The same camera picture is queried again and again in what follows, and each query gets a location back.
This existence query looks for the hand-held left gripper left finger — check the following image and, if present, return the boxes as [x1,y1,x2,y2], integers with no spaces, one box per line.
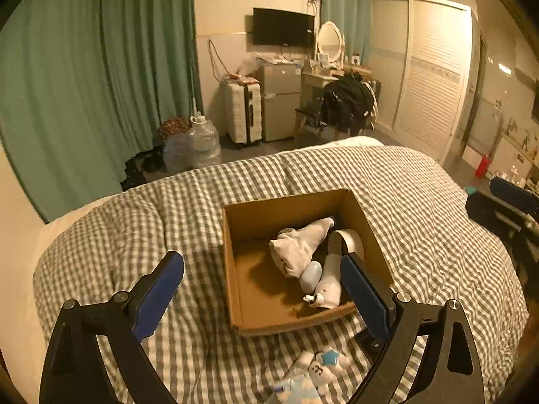
[40,251,185,404]

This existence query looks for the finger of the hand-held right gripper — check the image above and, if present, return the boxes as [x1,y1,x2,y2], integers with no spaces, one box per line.
[489,177,539,214]
[465,194,532,237]

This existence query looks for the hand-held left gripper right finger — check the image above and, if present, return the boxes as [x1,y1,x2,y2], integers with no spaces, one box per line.
[340,255,486,404]

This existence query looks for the brown cardboard box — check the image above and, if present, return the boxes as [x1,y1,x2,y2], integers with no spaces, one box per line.
[222,188,395,336]

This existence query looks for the white printed sock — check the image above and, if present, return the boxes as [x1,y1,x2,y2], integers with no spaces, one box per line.
[315,254,348,309]

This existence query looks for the beige tape roll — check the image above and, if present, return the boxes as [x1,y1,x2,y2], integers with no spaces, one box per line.
[328,228,365,262]

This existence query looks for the light blue small bottle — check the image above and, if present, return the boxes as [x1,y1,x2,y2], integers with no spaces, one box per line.
[299,261,323,304]

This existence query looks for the white plush toy blue star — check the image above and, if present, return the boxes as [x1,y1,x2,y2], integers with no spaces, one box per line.
[309,345,350,395]

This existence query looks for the grey checkered blanket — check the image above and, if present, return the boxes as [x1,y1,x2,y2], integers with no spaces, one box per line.
[33,145,530,404]

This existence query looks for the white rolled sock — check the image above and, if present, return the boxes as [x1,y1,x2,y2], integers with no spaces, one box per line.
[269,217,335,279]

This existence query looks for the white tube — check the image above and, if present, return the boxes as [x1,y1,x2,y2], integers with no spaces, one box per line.
[285,351,315,382]

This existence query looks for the blue cloud tissue packet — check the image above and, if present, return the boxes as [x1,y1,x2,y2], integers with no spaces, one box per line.
[269,374,321,404]

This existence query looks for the dark pile on floor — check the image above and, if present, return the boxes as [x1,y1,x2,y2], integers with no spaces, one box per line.
[121,146,167,191]

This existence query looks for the clear plastic jug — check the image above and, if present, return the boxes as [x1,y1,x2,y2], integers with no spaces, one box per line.
[163,132,195,173]

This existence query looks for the white sliding wardrobe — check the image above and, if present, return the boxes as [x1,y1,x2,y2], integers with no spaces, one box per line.
[370,0,473,161]

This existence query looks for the large clear water jug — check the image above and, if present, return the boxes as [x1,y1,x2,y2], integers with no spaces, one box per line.
[188,111,223,168]

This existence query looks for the patterned brown bag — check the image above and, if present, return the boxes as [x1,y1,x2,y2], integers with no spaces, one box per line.
[159,117,190,139]

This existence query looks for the pile of black clothes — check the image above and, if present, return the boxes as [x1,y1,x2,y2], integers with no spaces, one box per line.
[319,72,378,134]

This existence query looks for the wooden chair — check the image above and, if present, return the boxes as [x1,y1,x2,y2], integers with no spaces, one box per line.
[294,102,338,138]

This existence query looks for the white suitcase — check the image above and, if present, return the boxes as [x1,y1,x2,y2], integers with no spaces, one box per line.
[221,78,264,146]

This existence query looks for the white mop pole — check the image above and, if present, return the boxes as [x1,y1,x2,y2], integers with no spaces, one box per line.
[191,62,199,119]

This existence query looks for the silver mini fridge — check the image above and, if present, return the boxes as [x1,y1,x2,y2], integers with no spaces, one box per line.
[256,59,302,143]

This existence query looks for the wide green curtain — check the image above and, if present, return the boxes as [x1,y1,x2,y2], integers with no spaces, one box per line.
[0,0,203,225]

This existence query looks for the white vanity desk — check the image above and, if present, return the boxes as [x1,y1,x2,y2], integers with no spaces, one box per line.
[300,65,374,107]

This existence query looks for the white oval vanity mirror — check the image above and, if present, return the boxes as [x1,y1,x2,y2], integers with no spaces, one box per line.
[315,21,347,68]

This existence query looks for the white wall cable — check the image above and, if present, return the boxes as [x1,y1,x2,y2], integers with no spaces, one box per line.
[208,38,231,81]

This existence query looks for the black wall television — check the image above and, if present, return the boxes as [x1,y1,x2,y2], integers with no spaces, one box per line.
[252,7,316,48]

